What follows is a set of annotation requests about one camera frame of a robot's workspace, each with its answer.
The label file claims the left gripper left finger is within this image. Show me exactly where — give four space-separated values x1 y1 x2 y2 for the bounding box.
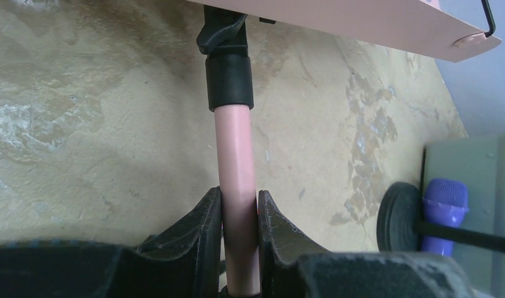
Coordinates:
0 187 221 297

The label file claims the purple microphone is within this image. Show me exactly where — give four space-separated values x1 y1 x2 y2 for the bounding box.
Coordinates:
421 178 468 256

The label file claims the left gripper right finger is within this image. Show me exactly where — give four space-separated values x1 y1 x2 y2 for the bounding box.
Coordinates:
257 191 476 297

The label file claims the translucent plastic storage box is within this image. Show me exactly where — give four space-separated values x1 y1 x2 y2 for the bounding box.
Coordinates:
424 132 505 297

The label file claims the black round-base mic stand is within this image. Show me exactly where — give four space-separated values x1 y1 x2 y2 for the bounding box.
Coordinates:
377 182 505 254

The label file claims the pink music stand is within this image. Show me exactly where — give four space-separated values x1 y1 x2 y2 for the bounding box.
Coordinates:
196 1 501 297

